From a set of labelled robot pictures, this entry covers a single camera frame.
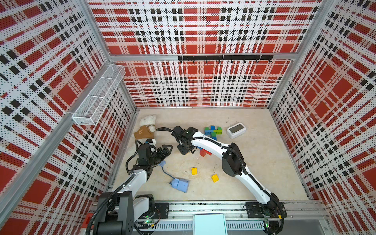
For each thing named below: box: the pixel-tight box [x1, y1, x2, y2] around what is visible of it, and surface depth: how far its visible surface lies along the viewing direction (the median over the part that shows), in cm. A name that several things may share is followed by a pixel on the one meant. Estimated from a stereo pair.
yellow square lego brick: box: [190, 167, 199, 176], surface depth 88 cm
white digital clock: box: [226, 122, 247, 140], surface depth 104 cm
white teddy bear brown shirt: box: [133, 115, 157, 141], surface depth 98 cm
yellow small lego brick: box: [211, 173, 220, 183], surface depth 86 cm
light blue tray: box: [193, 213, 228, 235], surface depth 68 cm
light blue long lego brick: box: [204, 130, 214, 136], surface depth 106 cm
